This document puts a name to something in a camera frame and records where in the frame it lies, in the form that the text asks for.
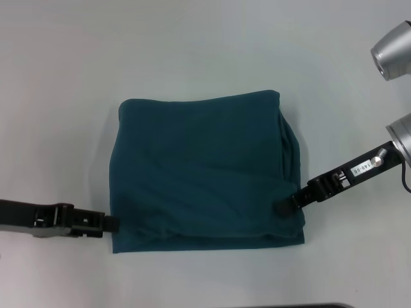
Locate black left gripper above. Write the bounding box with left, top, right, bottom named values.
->
left=0, top=198, right=121, bottom=239

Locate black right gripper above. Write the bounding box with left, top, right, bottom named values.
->
left=272, top=140, right=404, bottom=219

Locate teal t-shirt with FREE print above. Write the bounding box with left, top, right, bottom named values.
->
left=109, top=89, right=306, bottom=255

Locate right gripper cable with plugs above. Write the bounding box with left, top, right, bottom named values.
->
left=369, top=147, right=411, bottom=194

